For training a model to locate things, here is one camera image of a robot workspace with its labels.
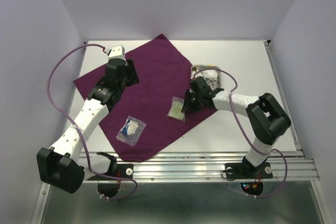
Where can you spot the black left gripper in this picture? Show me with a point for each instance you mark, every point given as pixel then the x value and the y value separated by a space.
pixel 135 79

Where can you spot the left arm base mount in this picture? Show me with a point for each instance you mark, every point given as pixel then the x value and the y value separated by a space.
pixel 115 181

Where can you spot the steel instrument tray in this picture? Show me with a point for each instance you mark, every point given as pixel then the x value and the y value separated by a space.
pixel 197 69

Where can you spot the blue-white gauze packet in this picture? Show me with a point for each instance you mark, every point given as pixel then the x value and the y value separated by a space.
pixel 131 131

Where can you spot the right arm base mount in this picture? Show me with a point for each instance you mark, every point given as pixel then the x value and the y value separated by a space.
pixel 252 176

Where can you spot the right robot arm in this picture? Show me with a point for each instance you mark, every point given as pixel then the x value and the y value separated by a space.
pixel 268 119

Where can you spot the purple cloth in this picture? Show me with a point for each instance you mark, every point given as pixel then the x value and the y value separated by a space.
pixel 164 73

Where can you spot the small steel scissors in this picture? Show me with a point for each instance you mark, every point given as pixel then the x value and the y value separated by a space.
pixel 212 83

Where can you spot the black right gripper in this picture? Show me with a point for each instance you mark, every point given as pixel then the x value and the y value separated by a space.
pixel 187 107

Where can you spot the green-white packet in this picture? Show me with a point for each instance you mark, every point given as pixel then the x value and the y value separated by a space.
pixel 175 111

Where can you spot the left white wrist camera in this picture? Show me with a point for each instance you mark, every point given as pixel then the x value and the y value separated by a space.
pixel 117 52

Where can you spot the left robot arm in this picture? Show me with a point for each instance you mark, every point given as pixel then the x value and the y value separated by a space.
pixel 59 164

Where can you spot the white gauze pad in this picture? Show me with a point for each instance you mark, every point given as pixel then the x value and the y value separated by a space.
pixel 210 74

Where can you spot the aluminium front rail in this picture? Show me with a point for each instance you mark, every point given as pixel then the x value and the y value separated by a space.
pixel 206 167

